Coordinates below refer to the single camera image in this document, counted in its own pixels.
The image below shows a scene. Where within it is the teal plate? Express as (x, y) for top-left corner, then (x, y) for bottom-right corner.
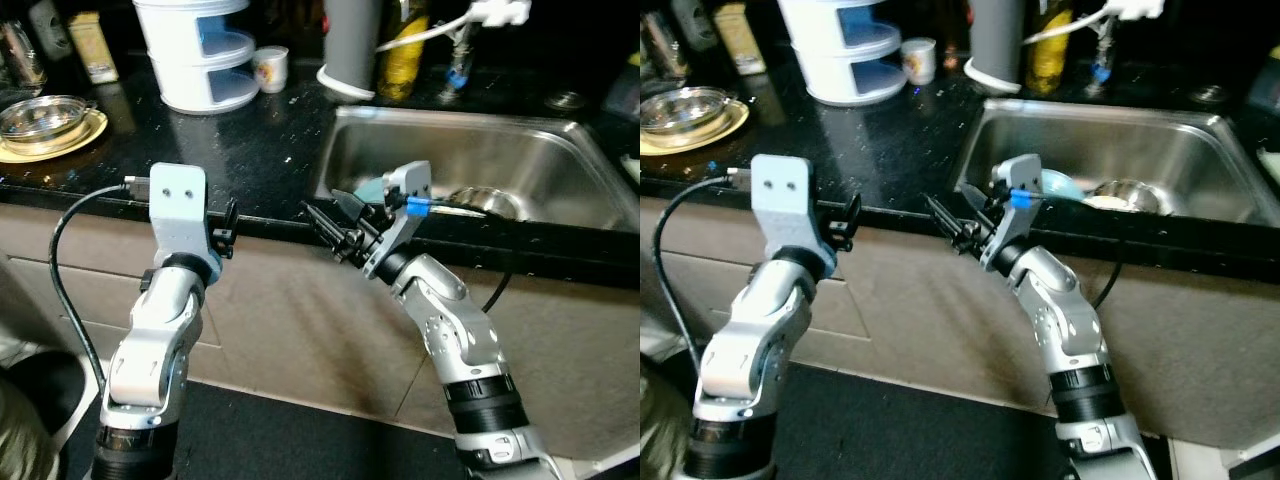
(1040, 168), (1086, 201)
(350, 175), (401, 206)

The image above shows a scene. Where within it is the grey kitchen base cabinet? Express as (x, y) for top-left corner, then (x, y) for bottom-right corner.
(640, 195), (1280, 451)
(0, 200), (641, 441)

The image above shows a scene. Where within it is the small printed white mug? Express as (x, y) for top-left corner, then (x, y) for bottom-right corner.
(252, 45), (291, 94)
(900, 38), (938, 86)

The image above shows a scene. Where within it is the yellow bottle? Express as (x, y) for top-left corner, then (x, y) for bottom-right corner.
(378, 0), (431, 101)
(1025, 0), (1076, 96)

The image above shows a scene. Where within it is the grey cylindrical jug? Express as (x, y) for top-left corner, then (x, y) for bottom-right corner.
(965, 0), (1026, 94)
(318, 0), (381, 101)

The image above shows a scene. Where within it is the white tiered food container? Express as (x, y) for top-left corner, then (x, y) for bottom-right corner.
(133, 0), (259, 114)
(778, 0), (903, 106)

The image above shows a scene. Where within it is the stainless steel sink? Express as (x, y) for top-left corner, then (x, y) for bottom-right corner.
(955, 98), (1280, 229)
(315, 105), (641, 236)

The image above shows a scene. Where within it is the black floor mat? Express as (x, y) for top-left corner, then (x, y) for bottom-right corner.
(60, 350), (481, 480)
(770, 360), (1171, 480)

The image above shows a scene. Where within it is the yellow tin can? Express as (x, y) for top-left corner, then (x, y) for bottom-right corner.
(713, 3), (766, 76)
(68, 10), (119, 86)

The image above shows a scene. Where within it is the glass jar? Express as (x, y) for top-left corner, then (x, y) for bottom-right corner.
(640, 10), (691, 86)
(0, 20), (46, 96)

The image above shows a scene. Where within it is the person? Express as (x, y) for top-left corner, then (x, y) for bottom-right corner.
(0, 345), (96, 480)
(640, 355), (693, 480)

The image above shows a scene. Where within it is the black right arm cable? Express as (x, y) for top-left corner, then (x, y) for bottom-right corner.
(1008, 188), (1123, 309)
(405, 196), (519, 313)

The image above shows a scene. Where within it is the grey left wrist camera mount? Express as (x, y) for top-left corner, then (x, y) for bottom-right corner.
(750, 155), (833, 276)
(148, 163), (219, 276)

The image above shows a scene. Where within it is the white faucet hose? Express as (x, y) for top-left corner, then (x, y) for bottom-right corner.
(375, 0), (531, 56)
(1022, 0), (1166, 46)

